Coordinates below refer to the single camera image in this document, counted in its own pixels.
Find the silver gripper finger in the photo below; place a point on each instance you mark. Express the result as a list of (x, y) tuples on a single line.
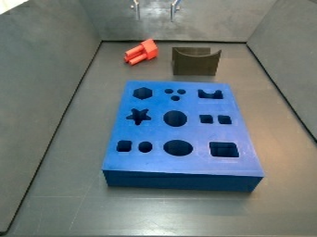
[(135, 7), (174, 8)]

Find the red three-prong object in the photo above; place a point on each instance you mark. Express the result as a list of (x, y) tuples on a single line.
[(145, 51)]

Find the black curved cradle fixture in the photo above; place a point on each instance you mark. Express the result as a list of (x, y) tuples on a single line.
[(196, 61)]

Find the blue foam shape-hole board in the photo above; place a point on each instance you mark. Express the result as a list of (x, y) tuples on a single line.
[(180, 138)]

